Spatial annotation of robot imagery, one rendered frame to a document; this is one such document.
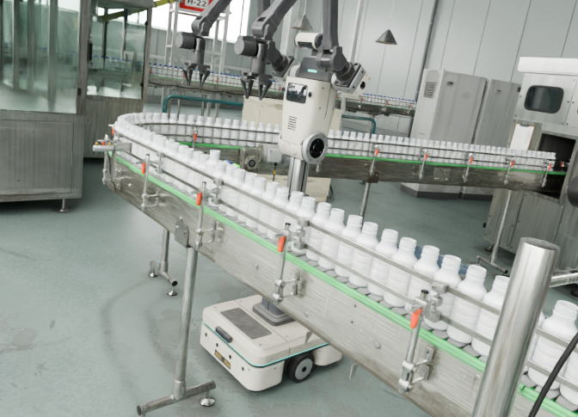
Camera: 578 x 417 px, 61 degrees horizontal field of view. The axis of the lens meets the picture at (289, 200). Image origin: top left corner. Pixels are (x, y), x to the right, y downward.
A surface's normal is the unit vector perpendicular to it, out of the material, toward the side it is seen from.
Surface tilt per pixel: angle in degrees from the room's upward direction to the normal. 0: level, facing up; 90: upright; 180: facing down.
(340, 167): 91
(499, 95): 90
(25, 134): 90
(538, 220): 90
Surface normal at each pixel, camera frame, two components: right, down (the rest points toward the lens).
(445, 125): 0.35, 0.28
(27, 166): 0.64, 0.27
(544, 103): -0.92, -0.04
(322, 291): -0.76, 0.06
